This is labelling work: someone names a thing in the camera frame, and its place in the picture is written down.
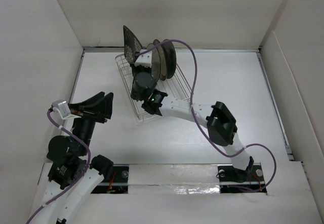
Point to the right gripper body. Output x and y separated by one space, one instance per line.
137 70

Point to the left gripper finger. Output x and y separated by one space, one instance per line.
89 103
103 108

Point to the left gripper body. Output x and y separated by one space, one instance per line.
85 126

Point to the cream plate with tree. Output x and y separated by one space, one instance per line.
156 65

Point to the brown rimmed cream plate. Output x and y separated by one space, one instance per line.
163 64

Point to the black square floral plate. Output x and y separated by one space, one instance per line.
132 45

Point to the grey reindeer plate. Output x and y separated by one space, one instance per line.
170 57

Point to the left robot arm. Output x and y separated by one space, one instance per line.
74 172

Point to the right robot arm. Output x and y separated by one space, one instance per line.
217 119

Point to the wire dish rack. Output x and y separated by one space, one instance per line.
177 87

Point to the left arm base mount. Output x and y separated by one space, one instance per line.
117 183

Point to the silver taped front rail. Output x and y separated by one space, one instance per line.
183 179

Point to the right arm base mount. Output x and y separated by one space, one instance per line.
234 181

